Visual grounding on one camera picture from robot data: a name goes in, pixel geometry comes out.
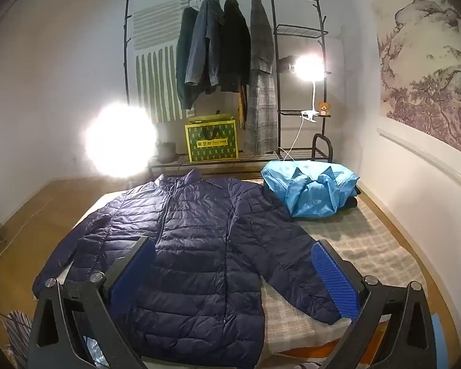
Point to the landscape wall mural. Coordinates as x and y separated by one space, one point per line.
426 65

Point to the light blue garment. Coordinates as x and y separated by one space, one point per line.
311 188

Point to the dark teal jacket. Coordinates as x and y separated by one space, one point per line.
184 65

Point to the white clip lamp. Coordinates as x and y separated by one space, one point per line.
309 67

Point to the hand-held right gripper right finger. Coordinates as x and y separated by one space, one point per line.
336 280

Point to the green striped wall hanging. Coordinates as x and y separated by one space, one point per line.
153 77

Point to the small teddy bear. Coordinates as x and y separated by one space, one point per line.
324 108

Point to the bright studio lamp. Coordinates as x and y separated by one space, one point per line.
119 140

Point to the orange patterned blanket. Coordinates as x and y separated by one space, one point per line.
311 353

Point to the black jacket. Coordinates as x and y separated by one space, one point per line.
234 53

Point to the black metal clothes rack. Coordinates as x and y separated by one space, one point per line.
273 15

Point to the grey plaid coat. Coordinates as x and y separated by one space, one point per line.
261 103

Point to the blue denim jacket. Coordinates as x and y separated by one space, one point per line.
203 46

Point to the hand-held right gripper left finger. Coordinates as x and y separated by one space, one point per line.
132 275

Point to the yellow scarf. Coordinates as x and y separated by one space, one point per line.
242 107

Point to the navy puffer jacket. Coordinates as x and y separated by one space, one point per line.
199 246

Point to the striped cloth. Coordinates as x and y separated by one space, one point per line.
19 338

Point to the green and yellow crate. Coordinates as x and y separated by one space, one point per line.
211 142

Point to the small dark object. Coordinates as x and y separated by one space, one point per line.
287 63

